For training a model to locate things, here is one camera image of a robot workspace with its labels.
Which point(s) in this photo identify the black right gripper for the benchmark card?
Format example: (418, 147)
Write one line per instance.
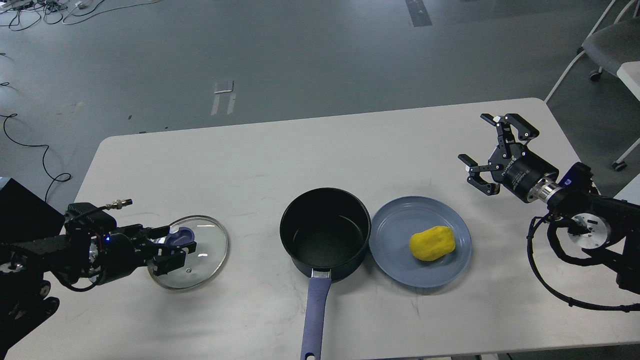
(521, 171)

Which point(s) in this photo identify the white side table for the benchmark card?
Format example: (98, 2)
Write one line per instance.
(629, 74)

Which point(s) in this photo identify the yellow potato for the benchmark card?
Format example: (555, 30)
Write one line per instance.
(433, 243)

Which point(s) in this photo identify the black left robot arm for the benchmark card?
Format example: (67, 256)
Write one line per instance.
(93, 251)

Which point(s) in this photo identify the black box at left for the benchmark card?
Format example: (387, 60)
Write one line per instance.
(24, 217)

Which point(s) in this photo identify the grey office chair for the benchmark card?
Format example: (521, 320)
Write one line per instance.
(608, 47)

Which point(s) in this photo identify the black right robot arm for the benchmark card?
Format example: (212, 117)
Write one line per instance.
(584, 228)

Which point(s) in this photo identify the black saucepan with blue handle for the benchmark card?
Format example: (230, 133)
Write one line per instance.
(326, 232)

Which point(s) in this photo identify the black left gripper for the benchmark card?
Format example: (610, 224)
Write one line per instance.
(123, 253)

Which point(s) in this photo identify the blue plate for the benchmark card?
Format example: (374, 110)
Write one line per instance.
(392, 226)

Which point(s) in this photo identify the glass pot lid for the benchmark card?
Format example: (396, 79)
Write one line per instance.
(199, 267)

